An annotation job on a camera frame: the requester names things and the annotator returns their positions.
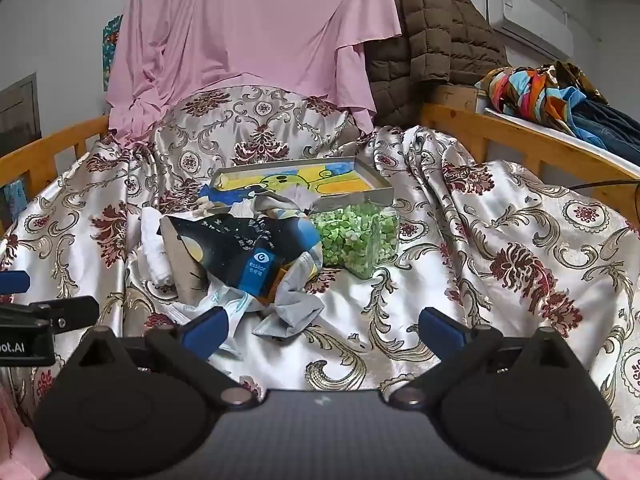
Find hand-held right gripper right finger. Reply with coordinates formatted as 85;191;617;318
389;307;576;408

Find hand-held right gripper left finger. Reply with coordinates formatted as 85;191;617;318
65;306;258;408

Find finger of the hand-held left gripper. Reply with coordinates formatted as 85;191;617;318
0;296;101;334
0;271;31;295

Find white plastic wrapper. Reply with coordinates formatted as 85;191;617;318
172;280;256;361

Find grey cloth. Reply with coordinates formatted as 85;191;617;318
250;195;327;338

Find white towel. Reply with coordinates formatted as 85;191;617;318
140;207;173;286

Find cartoon print tin tray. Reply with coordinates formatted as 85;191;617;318
209;156;396;211

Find dark blue printed cloth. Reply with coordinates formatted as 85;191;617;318
157;212;323;306

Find pink fluffy garment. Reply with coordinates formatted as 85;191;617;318
0;385;45;480

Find green shredded paper bag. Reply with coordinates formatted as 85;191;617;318
309;201;401;280

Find floral satin blanket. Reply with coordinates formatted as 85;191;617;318
0;85;640;466

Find colourful patterned cloth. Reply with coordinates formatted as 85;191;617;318
475;65;608;138

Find dark blue jeans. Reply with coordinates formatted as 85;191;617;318
570;97;640;161

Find brown quilted jacket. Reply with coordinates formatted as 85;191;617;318
362;0;511;128

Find pink bed sheet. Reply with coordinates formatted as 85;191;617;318
102;0;403;136

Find white air conditioner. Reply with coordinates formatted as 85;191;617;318
486;0;575;61

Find grey wall panel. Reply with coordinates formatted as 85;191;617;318
0;72;42;158

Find wooden bed frame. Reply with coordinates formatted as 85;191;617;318
0;82;640;241

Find black cable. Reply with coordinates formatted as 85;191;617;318
565;176;640;192

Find teal wall poster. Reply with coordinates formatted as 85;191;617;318
102;15;123;93

